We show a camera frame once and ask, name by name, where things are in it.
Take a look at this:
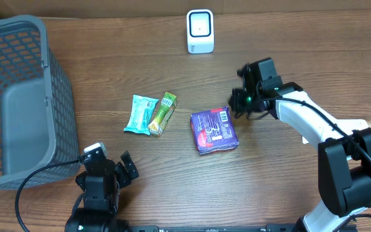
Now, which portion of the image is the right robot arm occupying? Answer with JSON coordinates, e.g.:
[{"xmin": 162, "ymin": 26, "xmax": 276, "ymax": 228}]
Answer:
[{"xmin": 229, "ymin": 57, "xmax": 371, "ymax": 232}]

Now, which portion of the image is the grey plastic mesh basket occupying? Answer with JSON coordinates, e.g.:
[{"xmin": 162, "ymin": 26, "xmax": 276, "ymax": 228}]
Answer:
[{"xmin": 0, "ymin": 15, "xmax": 79, "ymax": 190}]

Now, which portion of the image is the light green wipes pack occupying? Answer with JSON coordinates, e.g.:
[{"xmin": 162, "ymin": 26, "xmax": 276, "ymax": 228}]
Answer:
[{"xmin": 124, "ymin": 95, "xmax": 158, "ymax": 135}]

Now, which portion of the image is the green yellow juice carton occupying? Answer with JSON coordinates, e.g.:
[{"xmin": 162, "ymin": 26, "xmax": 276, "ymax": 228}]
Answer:
[{"xmin": 148, "ymin": 92, "xmax": 177, "ymax": 137}]

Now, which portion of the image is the purple red tissue pack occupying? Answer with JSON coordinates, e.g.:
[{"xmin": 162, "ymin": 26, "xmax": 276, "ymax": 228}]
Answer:
[{"xmin": 190, "ymin": 106, "xmax": 239, "ymax": 155}]

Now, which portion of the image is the white barcode scanner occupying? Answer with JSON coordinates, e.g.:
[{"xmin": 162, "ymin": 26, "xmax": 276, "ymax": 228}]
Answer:
[{"xmin": 186, "ymin": 9, "xmax": 214, "ymax": 54}]

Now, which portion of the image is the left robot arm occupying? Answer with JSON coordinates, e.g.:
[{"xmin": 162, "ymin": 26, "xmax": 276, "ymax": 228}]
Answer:
[{"xmin": 64, "ymin": 151, "xmax": 139, "ymax": 232}]

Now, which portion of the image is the white floral cream tube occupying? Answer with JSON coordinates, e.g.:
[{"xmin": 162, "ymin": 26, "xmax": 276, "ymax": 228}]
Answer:
[{"xmin": 301, "ymin": 119, "xmax": 371, "ymax": 145}]

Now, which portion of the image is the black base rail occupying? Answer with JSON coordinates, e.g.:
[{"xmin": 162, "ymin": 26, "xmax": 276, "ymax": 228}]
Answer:
[{"xmin": 127, "ymin": 224, "xmax": 357, "ymax": 232}]

